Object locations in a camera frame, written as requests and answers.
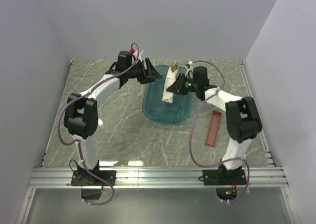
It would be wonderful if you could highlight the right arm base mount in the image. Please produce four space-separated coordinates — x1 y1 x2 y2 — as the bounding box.
198 169 247 186

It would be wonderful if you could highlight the white paper napkin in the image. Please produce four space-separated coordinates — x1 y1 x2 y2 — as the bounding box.
161 68 178 104

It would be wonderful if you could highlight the brown utensil tray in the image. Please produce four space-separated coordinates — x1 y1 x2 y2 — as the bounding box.
205 111 222 147

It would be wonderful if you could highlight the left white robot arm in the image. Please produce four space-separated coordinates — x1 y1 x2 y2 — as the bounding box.
58 51 162 179

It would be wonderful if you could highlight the aluminium front rail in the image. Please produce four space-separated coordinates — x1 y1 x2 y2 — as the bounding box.
28 167 288 189

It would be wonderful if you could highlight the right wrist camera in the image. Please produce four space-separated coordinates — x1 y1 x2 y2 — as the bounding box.
185 61 194 79

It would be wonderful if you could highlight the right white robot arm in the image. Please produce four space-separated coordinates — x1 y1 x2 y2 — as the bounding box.
166 66 262 179

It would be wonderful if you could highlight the teal transparent plastic bin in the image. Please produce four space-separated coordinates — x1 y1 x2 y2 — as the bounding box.
142 65 192 124

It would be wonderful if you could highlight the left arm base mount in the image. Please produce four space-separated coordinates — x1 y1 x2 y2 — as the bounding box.
71 170 117 186

